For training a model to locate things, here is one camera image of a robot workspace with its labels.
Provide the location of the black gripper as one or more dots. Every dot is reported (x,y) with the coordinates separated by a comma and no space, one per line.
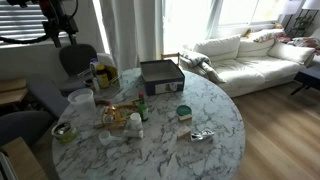
(56,20)

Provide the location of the clear plastic cup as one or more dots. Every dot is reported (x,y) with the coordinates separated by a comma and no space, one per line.
(81,101)

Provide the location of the orange snack packet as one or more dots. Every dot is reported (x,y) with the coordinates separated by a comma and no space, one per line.
(110,116)

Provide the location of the clear plastic box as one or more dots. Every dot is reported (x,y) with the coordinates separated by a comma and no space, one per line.
(113,87)

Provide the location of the dark blue cardboard box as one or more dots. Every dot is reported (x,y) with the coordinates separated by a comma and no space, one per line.
(161,75)

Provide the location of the small clear measuring cup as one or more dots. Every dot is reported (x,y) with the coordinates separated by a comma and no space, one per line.
(106,137)

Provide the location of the dark office chair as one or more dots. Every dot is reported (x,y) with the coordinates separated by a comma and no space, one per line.
(78,61)

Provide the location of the blue lid white bottle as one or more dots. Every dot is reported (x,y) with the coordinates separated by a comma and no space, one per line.
(93,66)

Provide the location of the window blinds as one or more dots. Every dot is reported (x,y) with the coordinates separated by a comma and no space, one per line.
(20,20)

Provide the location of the yellow lid dark jar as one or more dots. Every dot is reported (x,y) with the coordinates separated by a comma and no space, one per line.
(101,78)

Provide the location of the white curtain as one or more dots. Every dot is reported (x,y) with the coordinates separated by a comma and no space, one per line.
(133,30)

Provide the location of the wooden shelf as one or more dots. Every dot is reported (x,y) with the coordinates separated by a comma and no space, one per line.
(11,90)

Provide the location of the green bottle red cap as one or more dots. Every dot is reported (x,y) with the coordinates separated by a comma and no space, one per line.
(143,108)

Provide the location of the yellow wooden chair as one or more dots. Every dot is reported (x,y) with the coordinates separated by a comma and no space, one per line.
(170,56)

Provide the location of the white pill bottle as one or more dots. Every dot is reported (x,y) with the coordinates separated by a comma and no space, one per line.
(135,120)

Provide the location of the grey white blanket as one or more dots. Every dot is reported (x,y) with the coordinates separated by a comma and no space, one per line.
(198,61)

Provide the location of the green round lid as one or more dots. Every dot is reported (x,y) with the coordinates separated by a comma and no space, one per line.
(184,110)

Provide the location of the small wooden block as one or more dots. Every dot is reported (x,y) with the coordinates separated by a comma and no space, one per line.
(184,132)
(185,117)

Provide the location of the silver foil wrapper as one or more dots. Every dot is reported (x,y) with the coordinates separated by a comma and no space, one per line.
(201,135)

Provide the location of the white sofa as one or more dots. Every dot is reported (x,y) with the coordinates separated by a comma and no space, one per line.
(253,66)

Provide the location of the floral cushion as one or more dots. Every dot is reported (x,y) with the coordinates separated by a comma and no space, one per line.
(266,35)

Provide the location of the black plant stand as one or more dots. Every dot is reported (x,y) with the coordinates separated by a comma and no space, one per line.
(301,23)

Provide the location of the dark coffee table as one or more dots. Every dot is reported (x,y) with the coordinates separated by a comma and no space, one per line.
(308,78)

